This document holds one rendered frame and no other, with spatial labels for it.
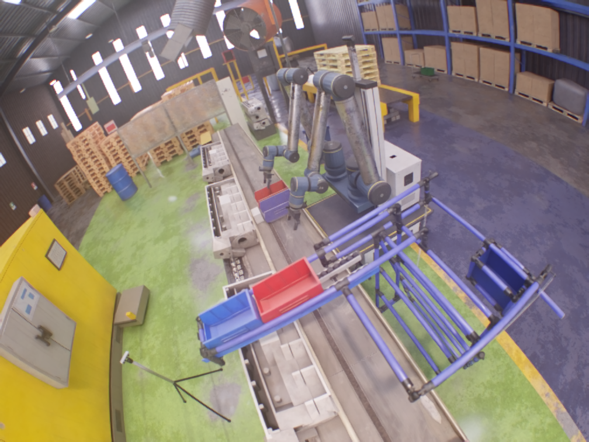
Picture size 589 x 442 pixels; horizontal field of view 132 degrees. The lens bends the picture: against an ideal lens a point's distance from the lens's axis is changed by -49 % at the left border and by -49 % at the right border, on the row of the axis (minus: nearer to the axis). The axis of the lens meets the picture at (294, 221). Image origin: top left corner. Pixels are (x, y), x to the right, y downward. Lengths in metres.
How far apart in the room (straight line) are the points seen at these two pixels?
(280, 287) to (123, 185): 6.43
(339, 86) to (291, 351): 1.50
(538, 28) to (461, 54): 3.28
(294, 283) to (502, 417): 2.06
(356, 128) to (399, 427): 1.74
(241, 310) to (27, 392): 2.15
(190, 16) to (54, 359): 6.99
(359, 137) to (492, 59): 8.32
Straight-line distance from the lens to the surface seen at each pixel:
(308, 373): 1.36
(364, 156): 1.79
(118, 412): 3.35
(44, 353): 2.64
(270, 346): 1.45
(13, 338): 2.51
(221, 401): 2.60
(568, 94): 8.78
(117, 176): 7.23
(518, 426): 2.58
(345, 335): 1.60
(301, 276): 1.23
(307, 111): 2.52
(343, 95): 1.56
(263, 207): 2.46
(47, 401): 2.80
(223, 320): 1.33
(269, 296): 1.25
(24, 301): 2.67
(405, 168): 2.50
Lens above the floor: 2.24
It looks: 40 degrees down
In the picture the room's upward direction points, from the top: 20 degrees counter-clockwise
